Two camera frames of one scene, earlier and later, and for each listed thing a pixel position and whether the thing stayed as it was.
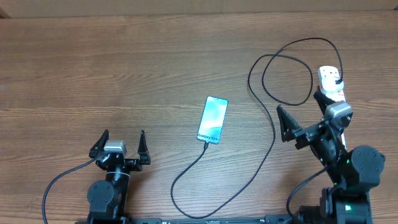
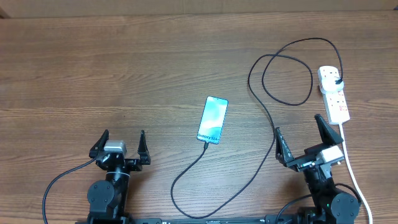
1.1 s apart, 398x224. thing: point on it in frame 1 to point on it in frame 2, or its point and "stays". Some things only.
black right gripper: [305, 136] to [328, 137]
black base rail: [261, 219] stays
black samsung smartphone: [212, 119] stays
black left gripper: [135, 164] stays
